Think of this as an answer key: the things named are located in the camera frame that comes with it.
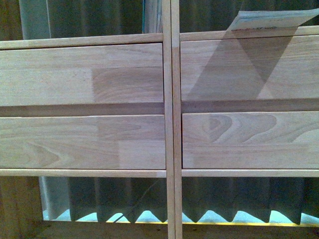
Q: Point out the white paperback book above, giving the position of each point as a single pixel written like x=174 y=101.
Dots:
x=271 y=19

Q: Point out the light wooden shelf unit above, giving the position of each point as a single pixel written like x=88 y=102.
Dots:
x=21 y=209

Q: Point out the lower left wooden drawer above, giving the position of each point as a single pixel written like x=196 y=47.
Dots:
x=92 y=142

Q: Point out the wooden drawer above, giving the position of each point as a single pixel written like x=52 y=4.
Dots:
x=250 y=69
x=257 y=140
x=82 y=75
x=92 y=142

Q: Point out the upper left wooden drawer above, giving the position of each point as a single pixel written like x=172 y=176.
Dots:
x=82 y=75

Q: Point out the teal-covered upright book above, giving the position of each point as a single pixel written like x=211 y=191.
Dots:
x=152 y=16

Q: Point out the lower right wooden drawer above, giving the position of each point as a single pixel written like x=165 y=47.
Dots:
x=257 y=140

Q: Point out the upper right wooden drawer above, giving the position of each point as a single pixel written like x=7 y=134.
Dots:
x=250 y=69

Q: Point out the dark green pleated curtain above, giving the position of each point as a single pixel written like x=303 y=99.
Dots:
x=224 y=199

